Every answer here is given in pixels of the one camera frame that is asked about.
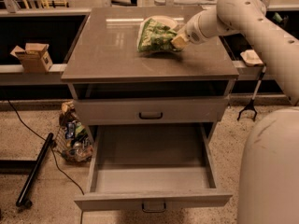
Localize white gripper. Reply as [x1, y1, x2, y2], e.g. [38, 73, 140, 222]
[171, 11, 218, 49]

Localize green jalapeno chip bag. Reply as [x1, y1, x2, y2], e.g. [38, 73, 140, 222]
[137, 19, 178, 52]

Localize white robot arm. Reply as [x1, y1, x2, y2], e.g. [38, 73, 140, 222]
[172, 0, 299, 224]

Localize grey drawer cabinet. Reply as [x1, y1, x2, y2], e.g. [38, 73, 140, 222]
[61, 6, 240, 213]

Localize closed grey top drawer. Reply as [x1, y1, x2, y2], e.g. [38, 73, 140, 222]
[74, 97, 228, 125]

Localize open grey middle drawer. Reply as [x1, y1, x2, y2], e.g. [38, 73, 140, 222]
[75, 123, 232, 213]

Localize white paper bowl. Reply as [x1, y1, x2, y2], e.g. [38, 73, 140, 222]
[144, 15, 178, 30]

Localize white foam takeout container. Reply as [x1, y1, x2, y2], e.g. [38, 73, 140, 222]
[240, 49, 263, 66]

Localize reacher grabber tool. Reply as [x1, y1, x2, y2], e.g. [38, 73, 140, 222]
[236, 12, 290, 122]

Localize brown cardboard box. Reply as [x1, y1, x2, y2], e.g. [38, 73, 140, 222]
[10, 43, 52, 74]

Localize black wheeled base leg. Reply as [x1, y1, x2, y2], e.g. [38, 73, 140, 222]
[16, 133, 53, 208]

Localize wire basket of snacks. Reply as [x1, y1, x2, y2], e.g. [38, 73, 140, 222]
[55, 101, 93, 162]

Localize black floor cable left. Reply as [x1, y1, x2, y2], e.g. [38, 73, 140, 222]
[6, 98, 86, 196]

